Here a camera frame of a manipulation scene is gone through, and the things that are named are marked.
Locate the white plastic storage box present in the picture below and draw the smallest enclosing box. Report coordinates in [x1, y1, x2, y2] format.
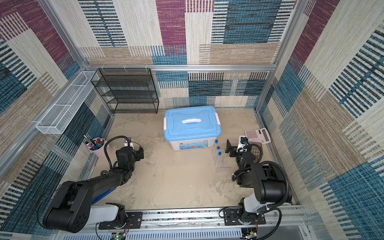
[168, 137, 218, 151]

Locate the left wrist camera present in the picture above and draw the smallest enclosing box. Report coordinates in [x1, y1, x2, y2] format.
[124, 137, 134, 148]

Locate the blue black device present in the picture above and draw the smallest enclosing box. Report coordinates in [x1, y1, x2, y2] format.
[91, 187, 116, 205]

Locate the aluminium front rail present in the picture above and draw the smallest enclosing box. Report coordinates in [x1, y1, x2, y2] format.
[50, 205, 316, 240]

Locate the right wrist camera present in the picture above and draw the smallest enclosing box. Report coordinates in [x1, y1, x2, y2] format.
[237, 136, 249, 153]

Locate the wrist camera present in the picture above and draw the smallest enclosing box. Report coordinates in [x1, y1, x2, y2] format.
[124, 137, 134, 148]
[237, 136, 249, 153]

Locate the black wire shelf rack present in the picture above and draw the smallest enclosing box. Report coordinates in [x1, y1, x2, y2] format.
[91, 68, 159, 114]

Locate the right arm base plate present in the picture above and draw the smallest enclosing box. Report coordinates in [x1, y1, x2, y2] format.
[219, 208, 266, 226]

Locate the white mesh wall basket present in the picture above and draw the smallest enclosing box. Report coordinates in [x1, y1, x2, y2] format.
[36, 71, 95, 135]

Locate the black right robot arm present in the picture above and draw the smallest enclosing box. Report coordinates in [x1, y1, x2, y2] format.
[223, 137, 292, 226]

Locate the blue-capped test tube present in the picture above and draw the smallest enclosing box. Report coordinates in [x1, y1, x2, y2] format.
[213, 139, 218, 156]
[213, 146, 222, 161]
[215, 151, 223, 169]

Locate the brown slotted scoop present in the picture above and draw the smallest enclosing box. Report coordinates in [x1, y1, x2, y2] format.
[251, 143, 263, 158]

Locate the clear test tube rack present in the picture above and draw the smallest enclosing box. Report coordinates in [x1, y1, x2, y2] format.
[214, 147, 229, 172]

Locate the pink calculator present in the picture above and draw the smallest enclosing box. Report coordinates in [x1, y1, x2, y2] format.
[245, 128, 271, 144]

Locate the blue plastic box lid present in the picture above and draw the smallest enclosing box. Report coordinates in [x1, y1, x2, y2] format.
[164, 106, 222, 142]

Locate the pink pen cup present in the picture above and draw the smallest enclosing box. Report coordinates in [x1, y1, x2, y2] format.
[84, 135, 107, 160]

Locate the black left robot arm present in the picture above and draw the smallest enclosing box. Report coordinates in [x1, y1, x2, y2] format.
[37, 136, 144, 233]

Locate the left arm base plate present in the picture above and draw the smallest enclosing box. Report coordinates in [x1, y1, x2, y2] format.
[98, 212, 143, 231]

